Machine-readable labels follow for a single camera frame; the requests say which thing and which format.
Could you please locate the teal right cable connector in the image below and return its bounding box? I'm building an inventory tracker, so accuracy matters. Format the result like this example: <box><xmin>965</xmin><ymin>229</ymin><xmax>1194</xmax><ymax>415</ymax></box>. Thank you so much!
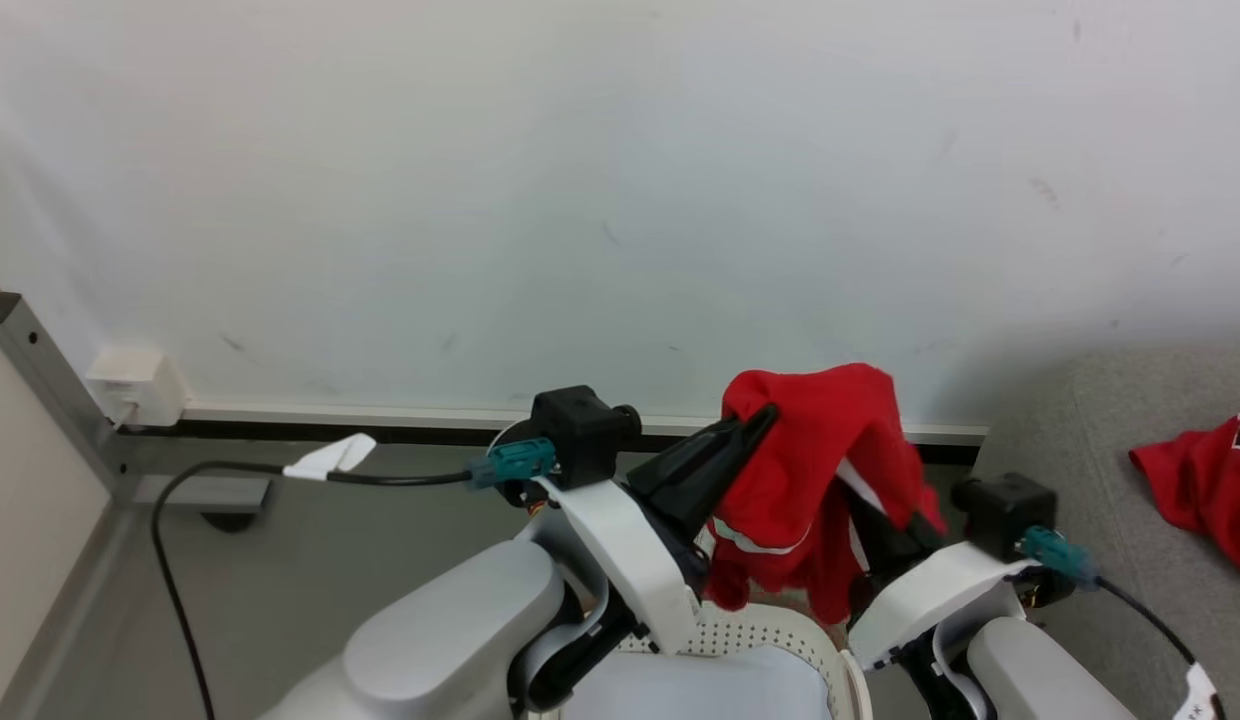
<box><xmin>1018</xmin><ymin>526</ymin><xmax>1102</xmax><ymax>590</ymax></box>

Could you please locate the grey fabric sofa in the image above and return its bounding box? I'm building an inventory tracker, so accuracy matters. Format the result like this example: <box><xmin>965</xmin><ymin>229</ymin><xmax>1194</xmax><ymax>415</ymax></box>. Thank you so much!
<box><xmin>970</xmin><ymin>345</ymin><xmax>1240</xmax><ymax>720</ymax></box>

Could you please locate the black skirting strip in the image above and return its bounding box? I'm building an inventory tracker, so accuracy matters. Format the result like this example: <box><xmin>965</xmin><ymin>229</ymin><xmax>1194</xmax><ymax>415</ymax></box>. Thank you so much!
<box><xmin>118</xmin><ymin>420</ymin><xmax>981</xmax><ymax>467</ymax></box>

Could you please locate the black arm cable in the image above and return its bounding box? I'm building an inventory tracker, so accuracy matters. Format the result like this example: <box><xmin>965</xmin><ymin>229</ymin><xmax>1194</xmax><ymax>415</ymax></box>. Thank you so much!
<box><xmin>150</xmin><ymin>460</ymin><xmax>476</xmax><ymax>720</ymax></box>
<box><xmin>1093</xmin><ymin>577</ymin><xmax>1203</xmax><ymax>669</ymax></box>

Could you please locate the white perforated laundry basket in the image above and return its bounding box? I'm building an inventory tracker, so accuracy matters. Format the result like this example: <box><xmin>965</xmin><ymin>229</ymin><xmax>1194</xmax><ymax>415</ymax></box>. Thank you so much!
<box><xmin>620</xmin><ymin>598</ymin><xmax>873</xmax><ymax>720</ymax></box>

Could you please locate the white left cable tag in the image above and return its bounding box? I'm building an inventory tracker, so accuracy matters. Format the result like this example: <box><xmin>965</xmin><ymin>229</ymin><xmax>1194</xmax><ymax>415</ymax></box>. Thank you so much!
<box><xmin>282</xmin><ymin>433</ymin><xmax>379</xmax><ymax>482</ymax></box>

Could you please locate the grey metal frame post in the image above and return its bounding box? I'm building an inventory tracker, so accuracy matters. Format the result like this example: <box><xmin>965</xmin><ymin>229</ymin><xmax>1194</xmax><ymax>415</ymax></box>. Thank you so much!
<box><xmin>0</xmin><ymin>292</ymin><xmax>143</xmax><ymax>503</ymax></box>

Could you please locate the teal left cable connector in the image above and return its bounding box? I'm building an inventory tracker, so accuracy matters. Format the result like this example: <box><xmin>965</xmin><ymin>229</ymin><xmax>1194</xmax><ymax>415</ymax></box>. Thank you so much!
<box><xmin>466</xmin><ymin>437</ymin><xmax>559</xmax><ymax>491</ymax></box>

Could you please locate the white cable tag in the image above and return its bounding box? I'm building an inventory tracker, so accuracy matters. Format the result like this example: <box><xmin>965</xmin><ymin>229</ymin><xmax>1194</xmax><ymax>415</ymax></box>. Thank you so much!
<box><xmin>282</xmin><ymin>433</ymin><xmax>379</xmax><ymax>482</ymax></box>
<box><xmin>1183</xmin><ymin>662</ymin><xmax>1228</xmax><ymax>720</ymax></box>

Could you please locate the teal cable connector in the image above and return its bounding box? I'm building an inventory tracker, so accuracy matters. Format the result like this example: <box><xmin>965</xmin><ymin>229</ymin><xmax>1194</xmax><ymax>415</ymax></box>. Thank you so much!
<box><xmin>1018</xmin><ymin>526</ymin><xmax>1102</xmax><ymax>590</ymax></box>
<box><xmin>466</xmin><ymin>437</ymin><xmax>559</xmax><ymax>491</ymax></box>

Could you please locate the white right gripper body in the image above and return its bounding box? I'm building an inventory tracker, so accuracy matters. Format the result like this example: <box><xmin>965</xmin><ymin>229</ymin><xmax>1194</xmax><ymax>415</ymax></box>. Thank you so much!
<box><xmin>847</xmin><ymin>540</ymin><xmax>1033</xmax><ymax>671</ymax></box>

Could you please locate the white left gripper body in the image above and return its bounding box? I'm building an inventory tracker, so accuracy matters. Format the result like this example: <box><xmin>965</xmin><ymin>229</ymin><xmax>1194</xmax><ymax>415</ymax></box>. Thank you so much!
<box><xmin>533</xmin><ymin>476</ymin><xmax>713</xmax><ymax>654</ymax></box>

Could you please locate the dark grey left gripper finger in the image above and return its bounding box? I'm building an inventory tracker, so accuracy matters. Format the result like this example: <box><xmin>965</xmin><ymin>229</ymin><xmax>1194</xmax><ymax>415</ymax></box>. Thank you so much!
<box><xmin>628</xmin><ymin>403</ymin><xmax>780</xmax><ymax>493</ymax></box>
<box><xmin>648</xmin><ymin>430</ymin><xmax>771</xmax><ymax>543</ymax></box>

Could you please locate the white right cable tag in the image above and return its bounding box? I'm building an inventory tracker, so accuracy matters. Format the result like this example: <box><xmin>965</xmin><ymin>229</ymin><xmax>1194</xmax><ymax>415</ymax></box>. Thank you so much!
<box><xmin>1183</xmin><ymin>662</ymin><xmax>1228</xmax><ymax>720</ymax></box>

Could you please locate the white wall socket box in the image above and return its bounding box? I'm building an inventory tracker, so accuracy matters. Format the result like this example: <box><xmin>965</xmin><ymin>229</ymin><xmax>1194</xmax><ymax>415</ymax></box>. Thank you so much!
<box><xmin>84</xmin><ymin>345</ymin><xmax>187</xmax><ymax>429</ymax></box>

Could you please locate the red jersey with lettering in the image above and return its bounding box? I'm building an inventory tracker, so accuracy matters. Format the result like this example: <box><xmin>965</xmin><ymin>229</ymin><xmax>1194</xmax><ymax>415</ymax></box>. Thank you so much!
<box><xmin>1129</xmin><ymin>405</ymin><xmax>1240</xmax><ymax>591</ymax></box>

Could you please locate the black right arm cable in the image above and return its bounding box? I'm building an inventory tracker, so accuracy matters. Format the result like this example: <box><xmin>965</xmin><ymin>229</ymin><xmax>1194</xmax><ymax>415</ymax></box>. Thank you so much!
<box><xmin>1093</xmin><ymin>577</ymin><xmax>1203</xmax><ymax>669</ymax></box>

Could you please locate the grey metal foot plate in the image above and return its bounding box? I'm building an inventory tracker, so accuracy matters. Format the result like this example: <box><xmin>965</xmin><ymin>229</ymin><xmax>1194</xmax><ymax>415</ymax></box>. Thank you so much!
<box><xmin>132</xmin><ymin>474</ymin><xmax>274</xmax><ymax>516</ymax></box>

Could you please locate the red garment with white stripe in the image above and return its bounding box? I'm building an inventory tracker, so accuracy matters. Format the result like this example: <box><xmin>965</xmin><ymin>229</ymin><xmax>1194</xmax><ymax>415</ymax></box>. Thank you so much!
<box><xmin>702</xmin><ymin>363</ymin><xmax>948</xmax><ymax>627</ymax></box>

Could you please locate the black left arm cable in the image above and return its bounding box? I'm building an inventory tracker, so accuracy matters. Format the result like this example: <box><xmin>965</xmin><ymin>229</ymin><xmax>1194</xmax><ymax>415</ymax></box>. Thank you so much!
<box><xmin>150</xmin><ymin>460</ymin><xmax>476</xmax><ymax>720</ymax></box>

